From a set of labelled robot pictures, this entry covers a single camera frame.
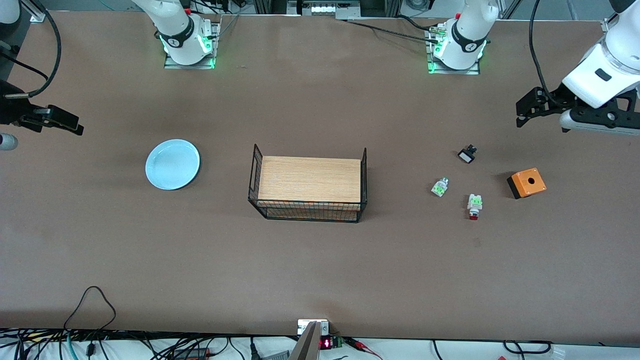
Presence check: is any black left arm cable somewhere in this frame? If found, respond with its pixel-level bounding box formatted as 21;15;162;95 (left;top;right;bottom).
528;0;563;106

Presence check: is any black cable on table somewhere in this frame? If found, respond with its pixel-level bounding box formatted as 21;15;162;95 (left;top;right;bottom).
345;19;441;43

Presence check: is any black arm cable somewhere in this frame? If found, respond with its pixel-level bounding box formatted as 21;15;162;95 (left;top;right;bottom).
0;0;62;98
528;0;563;106

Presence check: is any metal frame light unit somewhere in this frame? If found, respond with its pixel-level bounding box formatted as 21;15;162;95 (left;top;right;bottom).
287;0;361;21

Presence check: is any red clip lead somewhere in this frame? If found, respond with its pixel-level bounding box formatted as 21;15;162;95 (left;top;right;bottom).
344;337;383;360

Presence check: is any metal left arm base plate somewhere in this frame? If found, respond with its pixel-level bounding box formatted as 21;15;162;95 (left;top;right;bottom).
426;25;482;76

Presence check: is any red push button switch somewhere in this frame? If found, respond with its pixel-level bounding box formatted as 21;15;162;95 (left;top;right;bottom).
467;193;484;221

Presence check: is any black power adapter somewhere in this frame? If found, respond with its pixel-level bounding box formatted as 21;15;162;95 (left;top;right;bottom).
172;347;211;360

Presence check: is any black wire basket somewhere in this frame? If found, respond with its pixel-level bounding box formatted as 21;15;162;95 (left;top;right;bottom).
248;144;368;224

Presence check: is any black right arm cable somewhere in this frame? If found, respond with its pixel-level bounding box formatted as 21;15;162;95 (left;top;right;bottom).
0;0;62;98

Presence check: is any light blue plate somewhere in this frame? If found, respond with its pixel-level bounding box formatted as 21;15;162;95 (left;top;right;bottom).
145;139;201;191

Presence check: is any black curled cable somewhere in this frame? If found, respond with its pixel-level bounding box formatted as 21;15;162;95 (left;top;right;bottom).
502;340;553;357

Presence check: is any orange button box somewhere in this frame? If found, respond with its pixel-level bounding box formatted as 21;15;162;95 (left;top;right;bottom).
506;168;547;200

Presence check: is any black looped cable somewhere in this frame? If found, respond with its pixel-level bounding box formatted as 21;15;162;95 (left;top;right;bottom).
63;286;117;332

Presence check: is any small metal bracket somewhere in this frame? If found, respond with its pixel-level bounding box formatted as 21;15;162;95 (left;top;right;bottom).
297;319;330;337

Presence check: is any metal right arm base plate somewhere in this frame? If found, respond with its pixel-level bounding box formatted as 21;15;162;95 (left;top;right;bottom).
164;20;221;70

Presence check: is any wooden board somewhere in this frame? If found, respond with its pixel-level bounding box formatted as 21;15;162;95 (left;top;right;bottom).
258;156;362;222

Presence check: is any aluminium frame profile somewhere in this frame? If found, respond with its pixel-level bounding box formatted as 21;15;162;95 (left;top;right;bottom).
20;0;48;24

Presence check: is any grey tapered post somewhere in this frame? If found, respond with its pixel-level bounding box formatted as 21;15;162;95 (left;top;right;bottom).
287;321;321;360

